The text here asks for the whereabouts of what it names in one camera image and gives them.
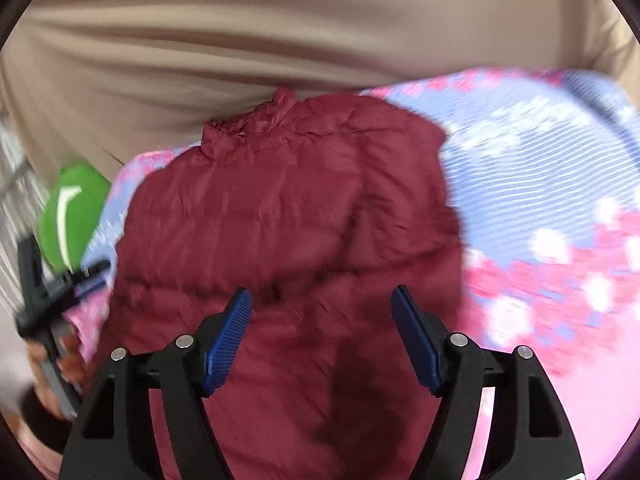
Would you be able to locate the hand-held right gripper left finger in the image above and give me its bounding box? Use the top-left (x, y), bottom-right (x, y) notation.
top-left (59, 287), bottom-right (253, 480)

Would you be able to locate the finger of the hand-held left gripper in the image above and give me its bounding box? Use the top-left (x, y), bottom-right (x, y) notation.
top-left (64, 259), bottom-right (112, 305)

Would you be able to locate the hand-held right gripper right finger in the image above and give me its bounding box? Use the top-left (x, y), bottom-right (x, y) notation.
top-left (390, 285), bottom-right (586, 480)

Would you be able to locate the maroon puffer jacket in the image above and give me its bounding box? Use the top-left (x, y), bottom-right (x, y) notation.
top-left (82, 86), bottom-right (468, 480)

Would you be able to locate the person's left hand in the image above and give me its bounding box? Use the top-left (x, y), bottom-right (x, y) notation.
top-left (25, 332), bottom-right (88, 418)

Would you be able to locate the green plush pillow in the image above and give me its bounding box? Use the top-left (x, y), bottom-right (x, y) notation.
top-left (40, 160), bottom-right (112, 273)

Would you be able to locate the pink and blue floral bedsheet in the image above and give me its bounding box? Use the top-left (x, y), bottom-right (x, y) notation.
top-left (65, 67), bottom-right (640, 480)

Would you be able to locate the beige curtain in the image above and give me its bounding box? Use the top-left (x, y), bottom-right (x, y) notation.
top-left (0, 0), bottom-right (632, 188)

